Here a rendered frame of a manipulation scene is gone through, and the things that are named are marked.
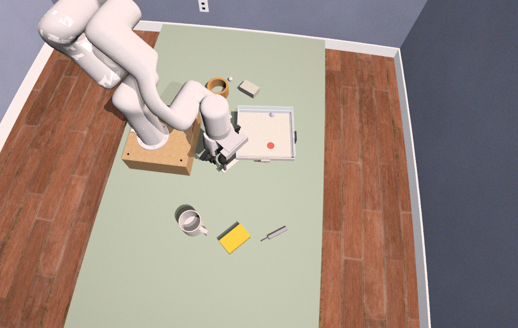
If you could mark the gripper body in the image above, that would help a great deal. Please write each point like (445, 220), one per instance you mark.
(212, 145)

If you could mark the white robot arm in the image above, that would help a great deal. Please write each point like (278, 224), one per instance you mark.
(109, 49)

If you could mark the white mug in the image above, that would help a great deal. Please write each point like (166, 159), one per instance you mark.
(192, 224)

